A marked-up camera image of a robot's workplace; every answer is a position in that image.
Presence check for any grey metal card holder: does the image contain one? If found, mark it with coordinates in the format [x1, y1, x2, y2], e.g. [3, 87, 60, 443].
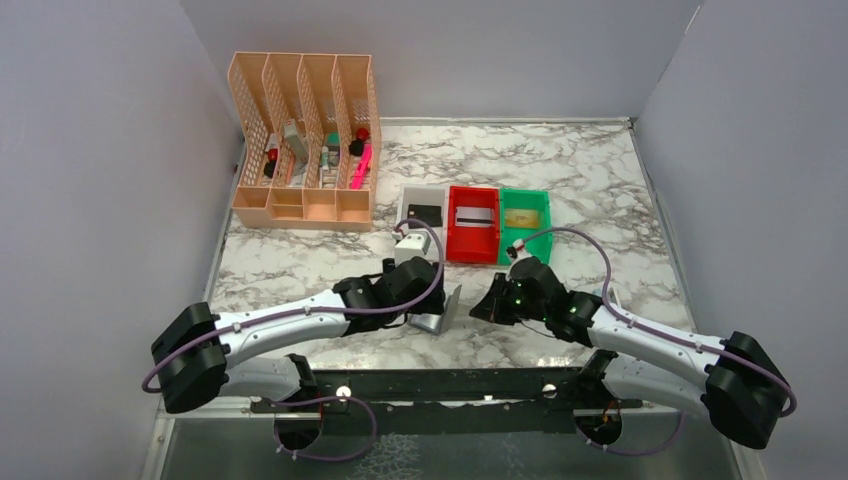
[408, 285, 462, 336]

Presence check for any green plastic bin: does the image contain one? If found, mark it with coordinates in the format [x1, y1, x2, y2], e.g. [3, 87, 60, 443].
[498, 188, 552, 266]

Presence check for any red plastic bin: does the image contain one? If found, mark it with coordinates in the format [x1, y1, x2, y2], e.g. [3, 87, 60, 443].
[446, 185, 500, 264]

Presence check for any white plastic bin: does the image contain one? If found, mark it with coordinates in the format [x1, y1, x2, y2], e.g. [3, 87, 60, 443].
[396, 184, 449, 246]

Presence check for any peach plastic desk organizer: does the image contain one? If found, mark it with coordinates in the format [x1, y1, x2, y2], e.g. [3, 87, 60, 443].
[227, 52, 382, 231]

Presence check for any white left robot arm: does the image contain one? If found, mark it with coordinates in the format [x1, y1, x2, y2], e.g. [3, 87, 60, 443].
[142, 257, 445, 414]

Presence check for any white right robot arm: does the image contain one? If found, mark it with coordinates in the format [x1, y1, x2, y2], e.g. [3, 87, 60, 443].
[470, 257, 791, 450]

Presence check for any gold card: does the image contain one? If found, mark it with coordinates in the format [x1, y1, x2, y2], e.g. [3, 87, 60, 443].
[504, 209, 541, 229]

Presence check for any black card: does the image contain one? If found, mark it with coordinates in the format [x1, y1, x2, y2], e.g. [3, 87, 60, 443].
[407, 204, 443, 228]

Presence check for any white striped card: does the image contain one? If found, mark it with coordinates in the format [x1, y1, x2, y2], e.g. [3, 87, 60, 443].
[454, 206, 494, 228]

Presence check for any pink highlighter pen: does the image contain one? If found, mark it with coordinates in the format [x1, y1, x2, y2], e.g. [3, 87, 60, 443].
[350, 143, 373, 190]

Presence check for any red black stamp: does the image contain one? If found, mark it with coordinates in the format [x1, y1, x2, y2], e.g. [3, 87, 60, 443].
[348, 128, 370, 157]

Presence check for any green capped bottle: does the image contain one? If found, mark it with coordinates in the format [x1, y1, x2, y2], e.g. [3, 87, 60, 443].
[325, 132, 341, 167]

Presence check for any grey box in organizer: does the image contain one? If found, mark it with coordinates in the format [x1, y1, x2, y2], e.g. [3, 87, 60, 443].
[282, 119, 309, 162]

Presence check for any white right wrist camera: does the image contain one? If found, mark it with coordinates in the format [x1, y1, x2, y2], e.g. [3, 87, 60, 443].
[506, 239, 531, 262]

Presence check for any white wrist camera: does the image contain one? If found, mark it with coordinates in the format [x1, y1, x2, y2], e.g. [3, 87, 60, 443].
[393, 231, 432, 264]
[506, 239, 531, 262]

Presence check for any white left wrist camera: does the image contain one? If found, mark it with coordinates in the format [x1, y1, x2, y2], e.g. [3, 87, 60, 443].
[393, 231, 432, 264]

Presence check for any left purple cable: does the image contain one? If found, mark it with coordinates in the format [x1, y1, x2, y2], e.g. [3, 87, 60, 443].
[140, 218, 446, 395]

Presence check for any purple cable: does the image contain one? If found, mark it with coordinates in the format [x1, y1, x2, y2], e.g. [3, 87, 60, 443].
[140, 218, 446, 395]
[506, 227, 798, 458]

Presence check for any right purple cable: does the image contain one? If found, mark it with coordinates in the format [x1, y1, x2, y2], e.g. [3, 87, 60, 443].
[506, 227, 798, 458]

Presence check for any black mounting rail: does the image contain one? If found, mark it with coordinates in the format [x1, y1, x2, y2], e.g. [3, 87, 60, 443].
[165, 367, 644, 439]

